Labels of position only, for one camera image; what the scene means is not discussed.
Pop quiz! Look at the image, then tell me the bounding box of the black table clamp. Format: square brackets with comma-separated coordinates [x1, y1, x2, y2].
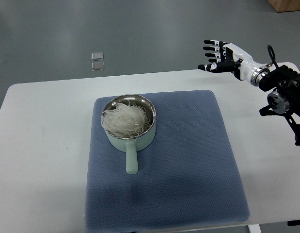
[287, 219, 300, 226]

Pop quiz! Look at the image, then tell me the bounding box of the mint green steel pot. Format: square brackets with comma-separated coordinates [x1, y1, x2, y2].
[103, 94, 157, 175]

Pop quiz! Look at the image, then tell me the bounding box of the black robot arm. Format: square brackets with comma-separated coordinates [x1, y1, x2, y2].
[258, 45, 300, 146]

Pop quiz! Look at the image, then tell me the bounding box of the cardboard box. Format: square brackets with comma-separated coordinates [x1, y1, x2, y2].
[268, 0, 300, 13]

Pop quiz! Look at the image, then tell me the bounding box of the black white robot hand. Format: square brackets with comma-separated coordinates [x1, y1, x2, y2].
[198, 40, 270, 86]

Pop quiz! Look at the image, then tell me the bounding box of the blue textured mat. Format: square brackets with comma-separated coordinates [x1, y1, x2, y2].
[85, 90, 250, 233]

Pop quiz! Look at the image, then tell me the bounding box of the white table leg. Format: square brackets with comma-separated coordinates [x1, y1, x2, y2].
[248, 224, 261, 233]

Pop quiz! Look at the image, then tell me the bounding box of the upper floor metal plate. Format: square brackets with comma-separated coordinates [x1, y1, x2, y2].
[91, 52, 104, 61]

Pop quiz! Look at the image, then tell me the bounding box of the white vermicelli bundle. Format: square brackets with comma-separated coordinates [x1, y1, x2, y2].
[101, 102, 152, 150]

